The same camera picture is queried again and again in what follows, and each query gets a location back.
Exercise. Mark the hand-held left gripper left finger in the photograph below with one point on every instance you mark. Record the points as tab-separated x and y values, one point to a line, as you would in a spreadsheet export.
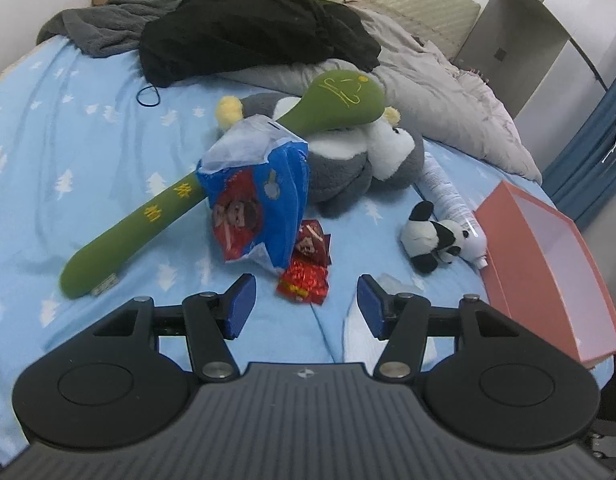
240	305

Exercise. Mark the blue curtain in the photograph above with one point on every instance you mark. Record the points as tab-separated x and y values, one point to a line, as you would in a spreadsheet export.
583	170

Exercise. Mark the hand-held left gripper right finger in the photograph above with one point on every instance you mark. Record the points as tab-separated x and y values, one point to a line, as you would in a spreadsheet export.
370	310

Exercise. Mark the bright red snack packet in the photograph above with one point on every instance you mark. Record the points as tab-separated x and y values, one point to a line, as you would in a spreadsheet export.
303	282

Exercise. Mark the black clothing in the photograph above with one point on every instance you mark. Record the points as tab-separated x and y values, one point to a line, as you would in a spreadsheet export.
248	25

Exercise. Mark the grey duvet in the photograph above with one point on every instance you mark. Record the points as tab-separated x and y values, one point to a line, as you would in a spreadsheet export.
438	90

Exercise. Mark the blue snack bag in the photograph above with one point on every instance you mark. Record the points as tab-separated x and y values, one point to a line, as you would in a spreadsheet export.
248	210

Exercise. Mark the pink cardboard box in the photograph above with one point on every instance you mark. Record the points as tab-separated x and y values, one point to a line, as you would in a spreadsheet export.
538	280

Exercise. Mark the grey penguin plush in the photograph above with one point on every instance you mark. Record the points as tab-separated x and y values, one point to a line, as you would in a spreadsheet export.
338	175

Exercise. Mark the white spray can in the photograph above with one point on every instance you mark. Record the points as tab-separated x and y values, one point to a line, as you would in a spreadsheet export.
443	185

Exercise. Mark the dark red snack packet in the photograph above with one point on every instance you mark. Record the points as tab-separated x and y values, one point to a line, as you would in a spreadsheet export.
310	245

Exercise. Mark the green plush bat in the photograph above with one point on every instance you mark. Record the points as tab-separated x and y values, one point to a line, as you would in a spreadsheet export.
137	220

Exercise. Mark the dark grey fleece blanket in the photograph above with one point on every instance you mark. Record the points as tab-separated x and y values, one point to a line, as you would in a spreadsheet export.
107	20

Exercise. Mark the grey white cabinet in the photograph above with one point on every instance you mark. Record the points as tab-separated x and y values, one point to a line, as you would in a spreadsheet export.
513	25

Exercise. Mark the small panda plush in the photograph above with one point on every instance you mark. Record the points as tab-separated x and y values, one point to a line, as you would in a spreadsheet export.
428	240

